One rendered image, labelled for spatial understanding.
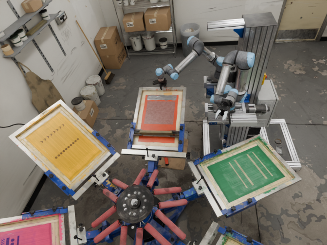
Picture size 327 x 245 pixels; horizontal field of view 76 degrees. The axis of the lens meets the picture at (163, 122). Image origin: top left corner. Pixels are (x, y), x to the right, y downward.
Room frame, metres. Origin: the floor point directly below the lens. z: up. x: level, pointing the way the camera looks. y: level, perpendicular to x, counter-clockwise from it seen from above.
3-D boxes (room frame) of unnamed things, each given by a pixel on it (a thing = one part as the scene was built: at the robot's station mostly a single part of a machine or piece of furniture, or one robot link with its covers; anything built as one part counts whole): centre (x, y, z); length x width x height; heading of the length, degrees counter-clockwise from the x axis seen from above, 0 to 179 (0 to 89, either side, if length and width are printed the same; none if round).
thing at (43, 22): (3.28, 1.53, 1.77); 0.41 x 0.10 x 0.03; 159
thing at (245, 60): (1.46, -0.78, 1.63); 0.15 x 0.12 x 0.55; 52
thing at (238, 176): (0.85, -0.54, 1.05); 1.08 x 0.61 x 0.23; 103
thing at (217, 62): (2.03, -0.80, 1.42); 0.13 x 0.12 x 0.14; 20
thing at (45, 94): (2.76, 1.74, 1.06); 0.53 x 0.07 x 1.05; 163
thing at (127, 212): (0.65, 0.34, 0.67); 0.39 x 0.39 x 1.35
